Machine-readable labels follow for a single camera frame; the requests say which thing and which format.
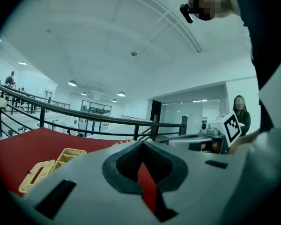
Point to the person's head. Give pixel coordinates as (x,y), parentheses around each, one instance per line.
(220,3)

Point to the red tablecloth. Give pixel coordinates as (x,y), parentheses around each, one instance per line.
(37,144)

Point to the wicker basket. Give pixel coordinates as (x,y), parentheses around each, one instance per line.
(71,153)

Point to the dark wooden post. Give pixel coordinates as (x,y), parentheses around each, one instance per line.
(184,125)

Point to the pink flowers in white pot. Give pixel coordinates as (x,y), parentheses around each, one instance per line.
(121,143)

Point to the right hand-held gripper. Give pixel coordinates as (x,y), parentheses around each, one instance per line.
(231,128)

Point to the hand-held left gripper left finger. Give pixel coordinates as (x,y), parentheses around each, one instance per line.
(84,184)

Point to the dark door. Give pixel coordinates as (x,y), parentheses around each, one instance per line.
(155,109)

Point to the black head camera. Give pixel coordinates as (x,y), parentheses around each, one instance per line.
(187,14)

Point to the person's black shirt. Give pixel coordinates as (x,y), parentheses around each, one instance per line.
(262,43)

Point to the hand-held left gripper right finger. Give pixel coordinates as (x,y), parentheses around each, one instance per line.
(201,184)

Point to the black metal railing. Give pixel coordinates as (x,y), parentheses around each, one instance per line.
(84,116)

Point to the woven wicker lid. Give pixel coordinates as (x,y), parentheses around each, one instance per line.
(37,176)

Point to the person's right hand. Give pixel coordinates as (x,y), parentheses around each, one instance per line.
(215,146)

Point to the person's right forearm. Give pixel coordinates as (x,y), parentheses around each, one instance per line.
(246,138)

